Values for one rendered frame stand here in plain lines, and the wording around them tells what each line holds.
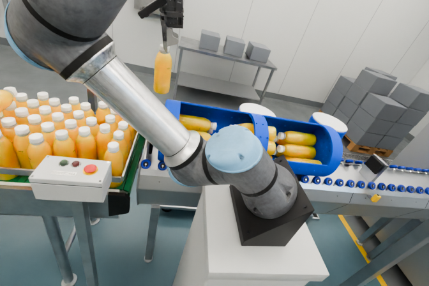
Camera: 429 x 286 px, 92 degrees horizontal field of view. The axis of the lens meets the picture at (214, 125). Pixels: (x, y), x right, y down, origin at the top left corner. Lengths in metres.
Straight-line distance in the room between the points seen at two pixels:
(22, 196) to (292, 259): 0.98
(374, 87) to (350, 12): 1.53
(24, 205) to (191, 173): 0.79
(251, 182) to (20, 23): 0.48
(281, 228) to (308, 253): 0.14
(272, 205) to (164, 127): 0.32
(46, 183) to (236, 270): 0.60
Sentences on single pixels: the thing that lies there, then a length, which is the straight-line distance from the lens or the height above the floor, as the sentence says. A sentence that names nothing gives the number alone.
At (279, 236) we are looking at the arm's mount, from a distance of 0.63.
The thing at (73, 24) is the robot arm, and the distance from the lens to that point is 0.38.
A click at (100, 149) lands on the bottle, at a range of 1.02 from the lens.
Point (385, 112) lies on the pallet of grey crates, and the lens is 4.07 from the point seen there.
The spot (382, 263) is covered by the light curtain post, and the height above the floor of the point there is 0.55.
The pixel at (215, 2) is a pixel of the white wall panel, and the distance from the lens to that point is 4.13.
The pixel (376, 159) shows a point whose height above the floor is 1.08.
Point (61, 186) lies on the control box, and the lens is 0.81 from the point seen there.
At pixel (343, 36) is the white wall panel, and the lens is 5.05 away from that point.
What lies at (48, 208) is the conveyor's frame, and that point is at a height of 0.79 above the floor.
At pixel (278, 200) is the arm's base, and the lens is 0.55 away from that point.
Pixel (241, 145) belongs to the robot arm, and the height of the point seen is 1.42.
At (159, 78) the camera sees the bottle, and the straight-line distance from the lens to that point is 0.94.
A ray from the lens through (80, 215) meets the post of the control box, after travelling 0.98.
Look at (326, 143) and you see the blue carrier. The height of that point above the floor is 1.15.
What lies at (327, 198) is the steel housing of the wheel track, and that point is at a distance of 1.42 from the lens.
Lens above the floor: 1.67
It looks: 32 degrees down
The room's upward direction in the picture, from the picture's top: 16 degrees clockwise
